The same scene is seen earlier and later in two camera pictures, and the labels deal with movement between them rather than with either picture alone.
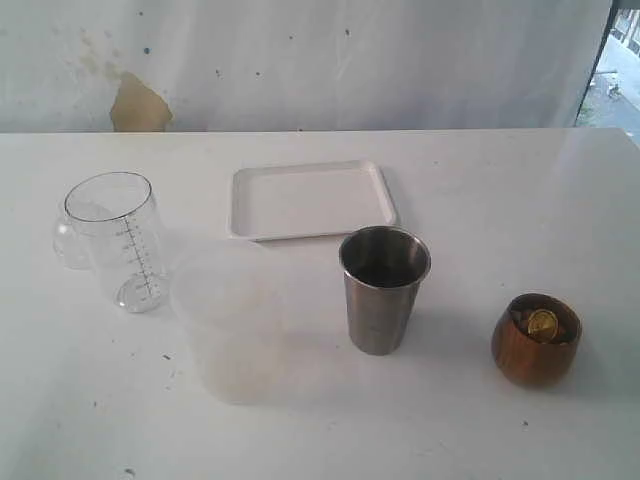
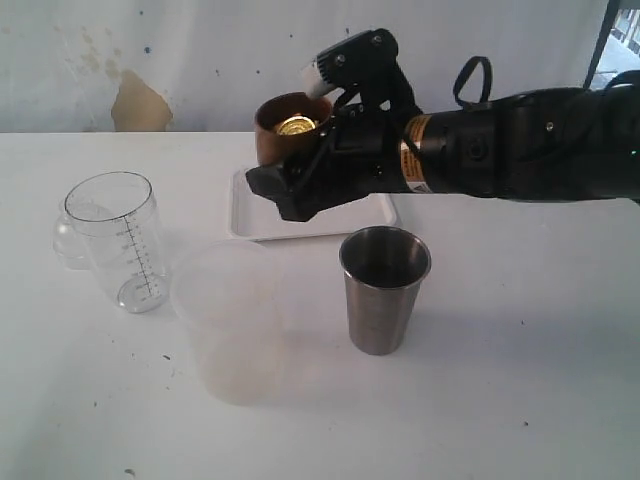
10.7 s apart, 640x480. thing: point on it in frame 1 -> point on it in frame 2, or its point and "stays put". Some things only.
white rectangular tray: [280, 201] stays put
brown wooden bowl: [527, 360] -> [288, 127]
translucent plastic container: [233, 296] stays put
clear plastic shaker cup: [118, 213] stays put
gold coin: [542, 325] -> [295, 125]
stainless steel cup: [384, 269] stays put
